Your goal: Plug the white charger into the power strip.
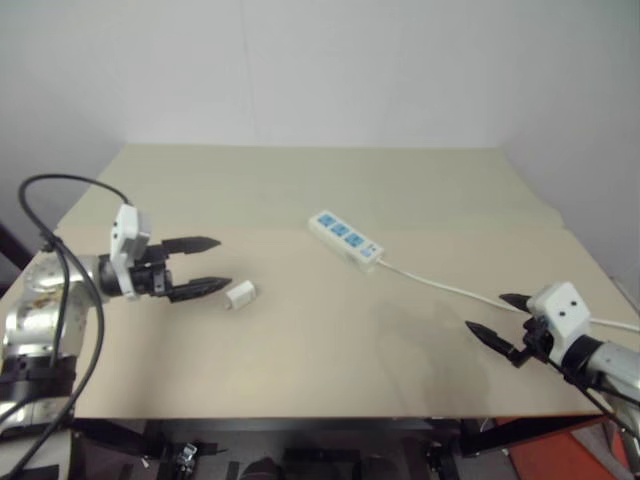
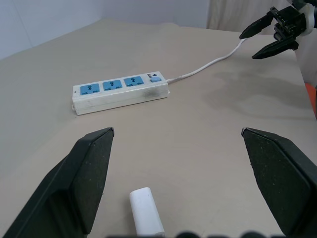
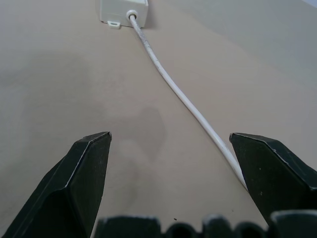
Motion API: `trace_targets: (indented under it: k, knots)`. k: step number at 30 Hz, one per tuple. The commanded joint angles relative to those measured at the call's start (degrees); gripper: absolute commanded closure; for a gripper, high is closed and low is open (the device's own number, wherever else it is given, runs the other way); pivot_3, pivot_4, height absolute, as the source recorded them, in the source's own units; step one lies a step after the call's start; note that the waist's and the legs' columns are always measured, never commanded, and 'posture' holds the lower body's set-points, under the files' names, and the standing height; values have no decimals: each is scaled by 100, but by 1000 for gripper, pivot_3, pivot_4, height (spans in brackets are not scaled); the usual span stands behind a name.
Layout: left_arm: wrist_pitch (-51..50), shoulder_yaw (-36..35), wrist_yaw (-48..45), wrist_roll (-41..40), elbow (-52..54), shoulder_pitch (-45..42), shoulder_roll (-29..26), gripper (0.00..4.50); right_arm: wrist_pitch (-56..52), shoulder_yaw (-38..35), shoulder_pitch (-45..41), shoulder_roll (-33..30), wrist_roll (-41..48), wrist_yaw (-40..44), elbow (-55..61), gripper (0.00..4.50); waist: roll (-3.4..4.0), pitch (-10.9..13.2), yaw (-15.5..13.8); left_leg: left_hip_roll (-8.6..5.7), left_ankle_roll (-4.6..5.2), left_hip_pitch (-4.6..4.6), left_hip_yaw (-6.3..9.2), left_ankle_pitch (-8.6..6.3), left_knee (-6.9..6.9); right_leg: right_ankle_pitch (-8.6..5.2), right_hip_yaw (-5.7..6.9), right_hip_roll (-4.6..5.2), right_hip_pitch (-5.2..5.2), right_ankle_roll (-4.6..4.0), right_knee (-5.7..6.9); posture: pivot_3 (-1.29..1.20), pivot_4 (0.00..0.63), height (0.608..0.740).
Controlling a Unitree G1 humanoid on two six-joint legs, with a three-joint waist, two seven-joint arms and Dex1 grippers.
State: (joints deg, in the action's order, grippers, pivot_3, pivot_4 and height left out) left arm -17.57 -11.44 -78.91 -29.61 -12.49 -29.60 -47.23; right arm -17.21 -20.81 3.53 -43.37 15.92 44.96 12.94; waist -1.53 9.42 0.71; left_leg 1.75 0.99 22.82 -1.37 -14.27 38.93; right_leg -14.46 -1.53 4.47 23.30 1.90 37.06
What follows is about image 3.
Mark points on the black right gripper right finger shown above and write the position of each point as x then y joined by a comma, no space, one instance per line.
270,173

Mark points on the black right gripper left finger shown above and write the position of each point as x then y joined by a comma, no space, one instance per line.
74,188

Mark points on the white power box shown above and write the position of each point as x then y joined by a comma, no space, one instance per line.
119,11

